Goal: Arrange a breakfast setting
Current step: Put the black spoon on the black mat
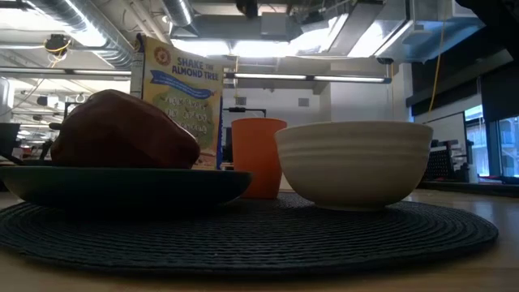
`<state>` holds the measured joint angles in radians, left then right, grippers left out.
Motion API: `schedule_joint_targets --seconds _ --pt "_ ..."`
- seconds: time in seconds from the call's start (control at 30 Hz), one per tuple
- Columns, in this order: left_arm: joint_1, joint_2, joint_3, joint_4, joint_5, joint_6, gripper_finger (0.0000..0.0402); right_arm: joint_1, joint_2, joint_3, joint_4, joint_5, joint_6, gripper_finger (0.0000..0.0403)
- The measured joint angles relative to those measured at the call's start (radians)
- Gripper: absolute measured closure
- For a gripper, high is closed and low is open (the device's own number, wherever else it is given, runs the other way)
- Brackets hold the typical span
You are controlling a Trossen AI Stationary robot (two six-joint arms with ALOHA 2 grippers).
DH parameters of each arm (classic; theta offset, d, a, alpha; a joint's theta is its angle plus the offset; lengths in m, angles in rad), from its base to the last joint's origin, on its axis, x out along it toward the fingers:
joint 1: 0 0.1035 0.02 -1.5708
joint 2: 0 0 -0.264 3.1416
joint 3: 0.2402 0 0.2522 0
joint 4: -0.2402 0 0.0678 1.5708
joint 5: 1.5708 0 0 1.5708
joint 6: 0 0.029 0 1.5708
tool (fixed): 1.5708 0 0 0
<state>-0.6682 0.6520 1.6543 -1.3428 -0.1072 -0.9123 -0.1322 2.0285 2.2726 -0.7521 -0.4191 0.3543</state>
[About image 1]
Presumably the orange plastic cup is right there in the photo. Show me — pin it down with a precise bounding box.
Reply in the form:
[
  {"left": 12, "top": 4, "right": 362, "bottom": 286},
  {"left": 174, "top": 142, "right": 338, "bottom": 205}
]
[{"left": 230, "top": 117, "right": 289, "bottom": 200}]

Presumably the dark red apple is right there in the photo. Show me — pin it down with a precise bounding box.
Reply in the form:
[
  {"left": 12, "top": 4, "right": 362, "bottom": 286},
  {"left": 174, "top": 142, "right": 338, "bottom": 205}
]
[{"left": 49, "top": 88, "right": 202, "bottom": 170}]

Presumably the long ceiling light strip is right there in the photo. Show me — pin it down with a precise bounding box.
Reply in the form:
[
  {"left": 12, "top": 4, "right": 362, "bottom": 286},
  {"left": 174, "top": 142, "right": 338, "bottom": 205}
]
[{"left": 224, "top": 71, "right": 392, "bottom": 85}]

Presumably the round dark woven placemat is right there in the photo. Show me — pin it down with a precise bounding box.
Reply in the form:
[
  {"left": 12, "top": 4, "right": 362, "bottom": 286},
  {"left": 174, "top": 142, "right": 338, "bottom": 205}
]
[{"left": 0, "top": 191, "right": 500, "bottom": 281}]

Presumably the white ceramic bowl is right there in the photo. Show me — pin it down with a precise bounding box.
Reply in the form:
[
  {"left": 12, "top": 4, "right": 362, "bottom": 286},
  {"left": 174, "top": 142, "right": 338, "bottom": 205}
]
[{"left": 274, "top": 120, "right": 434, "bottom": 213}]

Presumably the dark green plate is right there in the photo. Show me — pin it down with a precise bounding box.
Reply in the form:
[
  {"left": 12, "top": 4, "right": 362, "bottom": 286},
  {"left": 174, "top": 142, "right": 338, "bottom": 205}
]
[{"left": 0, "top": 165, "right": 253, "bottom": 211}]

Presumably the black ceiling-mounted device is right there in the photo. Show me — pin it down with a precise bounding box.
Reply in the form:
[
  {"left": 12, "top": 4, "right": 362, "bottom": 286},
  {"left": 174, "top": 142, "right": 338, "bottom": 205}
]
[{"left": 43, "top": 33, "right": 72, "bottom": 56}]

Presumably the black monitor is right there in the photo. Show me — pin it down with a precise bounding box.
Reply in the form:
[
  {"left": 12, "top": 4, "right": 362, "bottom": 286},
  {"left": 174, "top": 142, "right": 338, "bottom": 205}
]
[{"left": 0, "top": 122, "right": 21, "bottom": 157}]

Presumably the silver ceiling air duct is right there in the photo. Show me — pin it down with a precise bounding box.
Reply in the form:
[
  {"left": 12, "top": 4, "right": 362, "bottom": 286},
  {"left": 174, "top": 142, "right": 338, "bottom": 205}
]
[{"left": 161, "top": 0, "right": 200, "bottom": 28}]

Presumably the black wire rack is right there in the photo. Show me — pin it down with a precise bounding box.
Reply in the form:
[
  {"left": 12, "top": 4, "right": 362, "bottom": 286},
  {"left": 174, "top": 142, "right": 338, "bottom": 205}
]
[{"left": 422, "top": 140, "right": 474, "bottom": 183}]

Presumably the hanging yellow cable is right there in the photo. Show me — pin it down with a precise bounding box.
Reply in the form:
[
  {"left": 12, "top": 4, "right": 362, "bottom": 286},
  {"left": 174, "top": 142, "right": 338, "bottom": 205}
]
[{"left": 428, "top": 0, "right": 448, "bottom": 122}]

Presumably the large ribbed ceiling duct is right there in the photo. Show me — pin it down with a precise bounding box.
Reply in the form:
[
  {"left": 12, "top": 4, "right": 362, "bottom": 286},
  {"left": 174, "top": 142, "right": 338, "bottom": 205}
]
[{"left": 22, "top": 0, "right": 135, "bottom": 69}]

